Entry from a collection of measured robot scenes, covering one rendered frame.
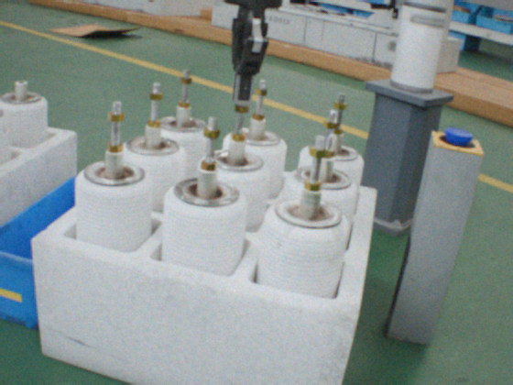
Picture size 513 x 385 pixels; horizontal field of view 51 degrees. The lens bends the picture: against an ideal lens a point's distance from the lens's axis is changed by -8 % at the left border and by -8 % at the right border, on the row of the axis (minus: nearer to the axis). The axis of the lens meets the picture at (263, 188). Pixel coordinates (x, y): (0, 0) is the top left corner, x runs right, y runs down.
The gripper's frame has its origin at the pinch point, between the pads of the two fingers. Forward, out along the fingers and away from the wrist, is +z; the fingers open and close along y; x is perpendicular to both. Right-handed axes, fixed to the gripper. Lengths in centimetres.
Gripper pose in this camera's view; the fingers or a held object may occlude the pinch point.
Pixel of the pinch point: (243, 88)
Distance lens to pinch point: 74.4
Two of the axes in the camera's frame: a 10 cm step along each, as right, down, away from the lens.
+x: -9.7, -0.2, -2.3
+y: -2.0, -3.9, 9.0
